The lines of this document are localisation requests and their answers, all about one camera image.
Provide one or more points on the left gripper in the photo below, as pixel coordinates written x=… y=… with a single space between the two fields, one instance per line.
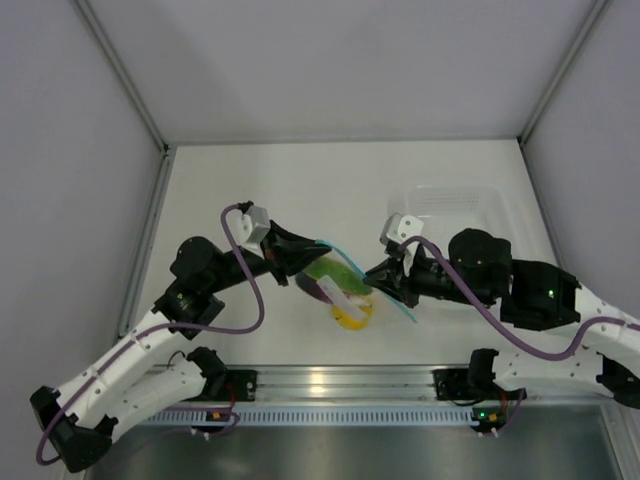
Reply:
x=281 y=253

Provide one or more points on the clear plastic basket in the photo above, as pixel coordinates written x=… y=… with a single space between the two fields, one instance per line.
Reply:
x=451 y=208

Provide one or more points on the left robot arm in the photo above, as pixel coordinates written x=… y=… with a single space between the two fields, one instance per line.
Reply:
x=82 y=418

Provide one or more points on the white slotted cable duct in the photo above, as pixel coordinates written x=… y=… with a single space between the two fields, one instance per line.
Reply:
x=268 y=416

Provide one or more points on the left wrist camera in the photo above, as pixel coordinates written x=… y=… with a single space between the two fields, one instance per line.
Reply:
x=254 y=224

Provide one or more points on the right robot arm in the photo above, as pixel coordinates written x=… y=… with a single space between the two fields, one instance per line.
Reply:
x=564 y=335

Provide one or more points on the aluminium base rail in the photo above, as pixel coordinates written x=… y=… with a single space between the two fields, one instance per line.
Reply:
x=350 y=382

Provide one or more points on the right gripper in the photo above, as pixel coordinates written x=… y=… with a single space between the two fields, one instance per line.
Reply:
x=390 y=271

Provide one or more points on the clear zip top bag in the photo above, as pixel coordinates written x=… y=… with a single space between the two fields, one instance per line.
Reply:
x=387 y=313

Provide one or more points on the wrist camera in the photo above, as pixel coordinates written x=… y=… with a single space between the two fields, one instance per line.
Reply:
x=397 y=230
x=254 y=224

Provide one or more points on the green fake lettuce leaf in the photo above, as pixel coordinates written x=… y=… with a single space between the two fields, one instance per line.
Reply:
x=345 y=277

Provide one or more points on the purple fake eggplant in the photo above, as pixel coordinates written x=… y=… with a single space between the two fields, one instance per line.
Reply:
x=310 y=287

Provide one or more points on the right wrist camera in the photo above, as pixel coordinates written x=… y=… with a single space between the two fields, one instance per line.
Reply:
x=397 y=230

